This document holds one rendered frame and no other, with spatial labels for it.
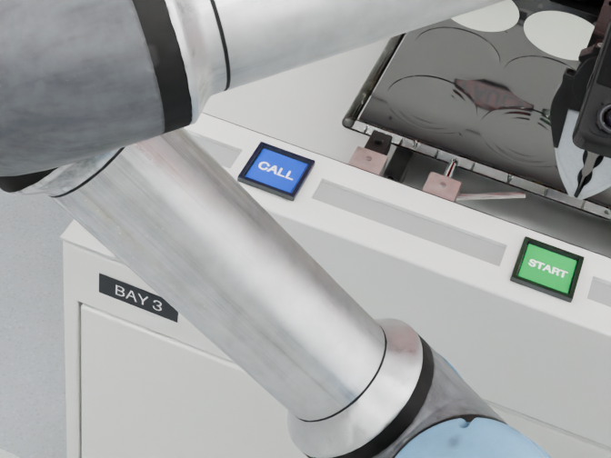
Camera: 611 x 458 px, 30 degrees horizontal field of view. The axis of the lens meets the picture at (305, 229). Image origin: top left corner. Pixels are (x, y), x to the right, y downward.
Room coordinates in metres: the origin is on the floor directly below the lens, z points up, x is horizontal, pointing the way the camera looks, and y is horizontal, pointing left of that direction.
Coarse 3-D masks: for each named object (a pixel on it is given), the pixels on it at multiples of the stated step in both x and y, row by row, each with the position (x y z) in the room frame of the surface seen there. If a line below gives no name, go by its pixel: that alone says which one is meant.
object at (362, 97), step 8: (392, 40) 1.11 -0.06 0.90; (400, 40) 1.12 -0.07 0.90; (384, 48) 1.09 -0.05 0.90; (392, 48) 1.09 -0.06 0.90; (384, 56) 1.07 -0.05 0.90; (392, 56) 1.08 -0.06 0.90; (376, 64) 1.06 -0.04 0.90; (384, 64) 1.06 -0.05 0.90; (376, 72) 1.04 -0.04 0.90; (368, 80) 1.02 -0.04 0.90; (376, 80) 1.03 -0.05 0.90; (360, 88) 1.01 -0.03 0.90; (368, 88) 1.01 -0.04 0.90; (360, 96) 0.99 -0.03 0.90; (368, 96) 1.00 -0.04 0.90; (352, 104) 0.98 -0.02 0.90; (360, 104) 0.98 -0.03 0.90; (352, 112) 0.96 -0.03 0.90; (360, 112) 0.97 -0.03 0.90
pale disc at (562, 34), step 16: (544, 16) 1.23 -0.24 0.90; (560, 16) 1.23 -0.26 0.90; (576, 16) 1.24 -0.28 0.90; (528, 32) 1.18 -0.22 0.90; (544, 32) 1.19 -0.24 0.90; (560, 32) 1.20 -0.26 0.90; (576, 32) 1.21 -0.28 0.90; (592, 32) 1.21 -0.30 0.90; (544, 48) 1.16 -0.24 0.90; (560, 48) 1.16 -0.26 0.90; (576, 48) 1.17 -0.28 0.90
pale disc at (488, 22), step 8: (480, 8) 1.22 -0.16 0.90; (488, 8) 1.22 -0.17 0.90; (496, 8) 1.22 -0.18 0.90; (504, 8) 1.23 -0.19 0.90; (512, 8) 1.23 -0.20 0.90; (456, 16) 1.19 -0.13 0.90; (464, 16) 1.19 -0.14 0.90; (472, 16) 1.19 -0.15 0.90; (480, 16) 1.20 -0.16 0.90; (488, 16) 1.20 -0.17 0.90; (496, 16) 1.20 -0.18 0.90; (504, 16) 1.21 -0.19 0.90; (512, 16) 1.21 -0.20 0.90; (464, 24) 1.18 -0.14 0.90; (472, 24) 1.18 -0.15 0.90; (480, 24) 1.18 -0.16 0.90; (488, 24) 1.19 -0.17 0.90; (496, 24) 1.19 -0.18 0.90; (504, 24) 1.19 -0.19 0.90; (512, 24) 1.20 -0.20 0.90
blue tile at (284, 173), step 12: (264, 156) 0.80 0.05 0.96; (276, 156) 0.80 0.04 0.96; (252, 168) 0.78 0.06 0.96; (264, 168) 0.78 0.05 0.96; (276, 168) 0.78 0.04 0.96; (288, 168) 0.79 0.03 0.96; (300, 168) 0.79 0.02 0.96; (264, 180) 0.76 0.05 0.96; (276, 180) 0.77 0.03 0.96; (288, 180) 0.77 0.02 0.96; (288, 192) 0.75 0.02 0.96
